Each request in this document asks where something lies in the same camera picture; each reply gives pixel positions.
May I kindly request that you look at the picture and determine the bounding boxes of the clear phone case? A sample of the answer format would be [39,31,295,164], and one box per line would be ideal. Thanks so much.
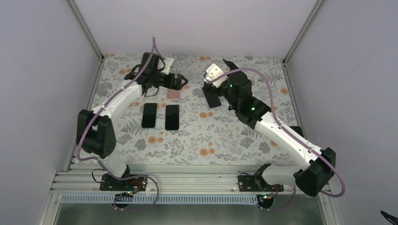
[143,89,160,103]

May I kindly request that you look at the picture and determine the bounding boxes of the black phone from pink case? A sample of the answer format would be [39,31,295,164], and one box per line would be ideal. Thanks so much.
[165,105,179,131]

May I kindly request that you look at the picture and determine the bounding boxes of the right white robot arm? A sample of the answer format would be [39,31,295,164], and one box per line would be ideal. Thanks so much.
[203,60,336,197]

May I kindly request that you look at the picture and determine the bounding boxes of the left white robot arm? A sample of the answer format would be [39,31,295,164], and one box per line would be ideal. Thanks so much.
[76,52,188,190]

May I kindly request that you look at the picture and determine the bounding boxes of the floral table mat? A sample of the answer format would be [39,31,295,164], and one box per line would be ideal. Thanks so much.
[76,53,296,166]

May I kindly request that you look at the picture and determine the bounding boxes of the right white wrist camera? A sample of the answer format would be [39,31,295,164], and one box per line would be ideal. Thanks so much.
[204,63,228,88]

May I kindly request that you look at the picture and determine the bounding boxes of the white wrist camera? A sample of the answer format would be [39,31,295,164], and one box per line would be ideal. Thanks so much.
[161,58,174,75]
[204,63,228,88]

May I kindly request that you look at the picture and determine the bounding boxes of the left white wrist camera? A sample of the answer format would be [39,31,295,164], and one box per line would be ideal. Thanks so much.
[161,58,174,75]

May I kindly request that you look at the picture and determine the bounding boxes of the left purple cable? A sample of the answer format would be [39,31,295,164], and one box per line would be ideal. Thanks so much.
[76,37,162,212]

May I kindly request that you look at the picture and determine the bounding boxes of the purple cable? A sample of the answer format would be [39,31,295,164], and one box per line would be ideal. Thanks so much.
[76,37,162,212]
[205,68,346,213]

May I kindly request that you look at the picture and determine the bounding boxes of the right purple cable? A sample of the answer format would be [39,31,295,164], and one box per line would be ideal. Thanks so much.
[205,68,346,213]

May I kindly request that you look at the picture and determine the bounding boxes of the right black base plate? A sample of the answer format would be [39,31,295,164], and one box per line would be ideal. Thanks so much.
[237,173,284,192]

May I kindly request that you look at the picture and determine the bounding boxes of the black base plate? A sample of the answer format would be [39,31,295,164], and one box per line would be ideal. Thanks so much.
[237,173,284,192]
[99,174,147,192]

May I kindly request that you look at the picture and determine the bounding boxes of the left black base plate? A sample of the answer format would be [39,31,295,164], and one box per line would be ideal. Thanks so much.
[99,174,147,192]

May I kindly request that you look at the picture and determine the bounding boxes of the grey slotted cable duct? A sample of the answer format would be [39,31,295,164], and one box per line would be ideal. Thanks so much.
[60,193,258,205]

